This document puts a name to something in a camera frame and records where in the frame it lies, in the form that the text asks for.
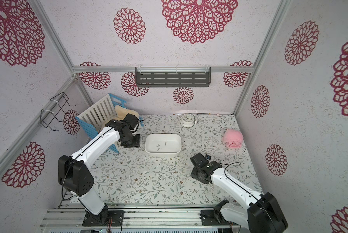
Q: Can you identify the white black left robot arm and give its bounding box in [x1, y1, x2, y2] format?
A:
[58, 114, 141, 216]

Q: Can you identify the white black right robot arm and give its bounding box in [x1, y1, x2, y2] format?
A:
[191, 153, 289, 233]

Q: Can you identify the white storage box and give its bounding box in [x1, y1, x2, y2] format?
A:
[144, 134, 182, 156]

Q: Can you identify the cream plush cloth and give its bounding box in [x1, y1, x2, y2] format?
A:
[103, 105, 139, 126]

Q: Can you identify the blue white slatted crate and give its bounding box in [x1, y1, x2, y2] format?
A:
[75, 93, 144, 154]

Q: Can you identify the pink plush toy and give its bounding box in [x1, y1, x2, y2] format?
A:
[222, 129, 244, 149]

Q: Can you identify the white alarm clock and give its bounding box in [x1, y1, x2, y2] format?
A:
[180, 114, 197, 128]

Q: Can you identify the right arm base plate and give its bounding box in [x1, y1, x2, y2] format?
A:
[200, 200, 247, 226]

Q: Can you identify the grey wall shelf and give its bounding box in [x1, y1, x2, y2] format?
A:
[135, 67, 211, 88]

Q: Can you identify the aluminium front rail frame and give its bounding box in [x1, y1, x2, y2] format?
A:
[39, 196, 249, 233]

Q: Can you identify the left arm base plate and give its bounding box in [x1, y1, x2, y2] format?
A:
[82, 210, 125, 227]

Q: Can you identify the black wire wall rack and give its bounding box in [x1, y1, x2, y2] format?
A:
[39, 92, 75, 132]

